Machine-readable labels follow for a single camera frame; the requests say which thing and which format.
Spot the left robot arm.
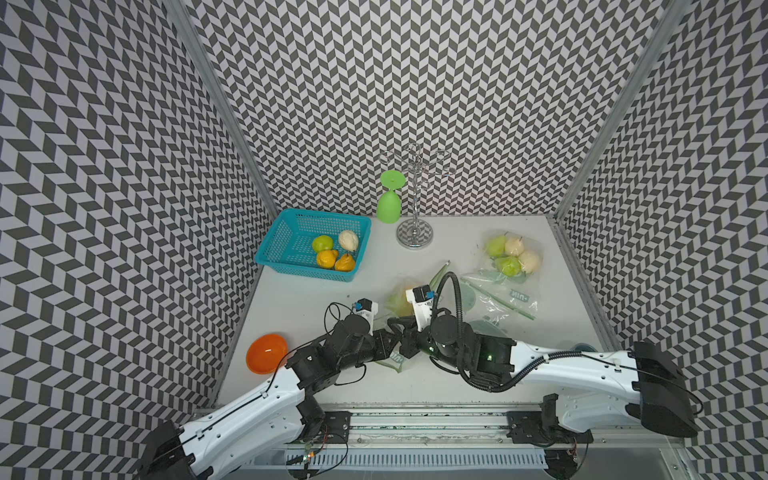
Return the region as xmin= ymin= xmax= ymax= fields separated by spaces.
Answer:
xmin=134 ymin=314 xmax=402 ymax=479

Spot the orange bowl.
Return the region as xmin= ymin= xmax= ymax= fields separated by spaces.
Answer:
xmin=245 ymin=334 xmax=288 ymax=375

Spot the cream pear bag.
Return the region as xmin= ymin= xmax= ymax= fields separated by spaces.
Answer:
xmin=518 ymin=250 xmax=542 ymax=275
xmin=338 ymin=230 xmax=360 ymax=252
xmin=504 ymin=236 xmax=526 ymax=257

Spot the green pear bag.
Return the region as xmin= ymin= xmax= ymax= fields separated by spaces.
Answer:
xmin=484 ymin=235 xmax=507 ymax=258
xmin=494 ymin=256 xmax=522 ymax=277
xmin=311 ymin=235 xmax=334 ymax=253

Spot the grey-blue cup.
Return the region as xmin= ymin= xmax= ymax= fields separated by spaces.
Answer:
xmin=573 ymin=343 xmax=597 ymax=353

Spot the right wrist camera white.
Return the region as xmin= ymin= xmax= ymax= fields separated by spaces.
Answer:
xmin=405 ymin=285 xmax=435 ymax=332

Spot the zip-top bag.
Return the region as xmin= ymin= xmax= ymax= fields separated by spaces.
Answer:
xmin=469 ymin=319 xmax=509 ymax=338
xmin=373 ymin=261 xmax=452 ymax=373
xmin=460 ymin=229 xmax=544 ymax=320

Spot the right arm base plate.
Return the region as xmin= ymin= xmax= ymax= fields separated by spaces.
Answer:
xmin=506 ymin=411 xmax=594 ymax=448

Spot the green plastic wine glass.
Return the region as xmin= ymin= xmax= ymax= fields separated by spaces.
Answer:
xmin=376 ymin=170 xmax=406 ymax=224

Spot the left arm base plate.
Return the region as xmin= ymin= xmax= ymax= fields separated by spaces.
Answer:
xmin=298 ymin=411 xmax=352 ymax=445

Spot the teal plastic basket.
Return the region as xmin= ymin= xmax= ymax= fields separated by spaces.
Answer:
xmin=254 ymin=209 xmax=372 ymax=282

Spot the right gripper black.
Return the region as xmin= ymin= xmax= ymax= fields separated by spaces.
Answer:
xmin=386 ymin=314 xmax=469 ymax=372

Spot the aluminium front rail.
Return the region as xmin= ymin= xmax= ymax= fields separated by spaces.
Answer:
xmin=182 ymin=404 xmax=682 ymax=448

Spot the chrome glass holder stand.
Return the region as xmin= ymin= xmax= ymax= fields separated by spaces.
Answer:
xmin=393 ymin=143 xmax=456 ymax=250

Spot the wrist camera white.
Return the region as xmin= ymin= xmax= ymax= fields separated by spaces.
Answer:
xmin=352 ymin=298 xmax=378 ymax=332
xmin=405 ymin=285 xmax=435 ymax=332

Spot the yellow pear bag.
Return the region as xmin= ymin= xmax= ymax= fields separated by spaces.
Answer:
xmin=334 ymin=254 xmax=356 ymax=272
xmin=316 ymin=249 xmax=339 ymax=269

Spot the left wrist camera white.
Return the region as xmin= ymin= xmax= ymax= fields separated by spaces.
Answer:
xmin=352 ymin=298 xmax=378 ymax=332

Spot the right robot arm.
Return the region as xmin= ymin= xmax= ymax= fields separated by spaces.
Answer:
xmin=387 ymin=314 xmax=699 ymax=438

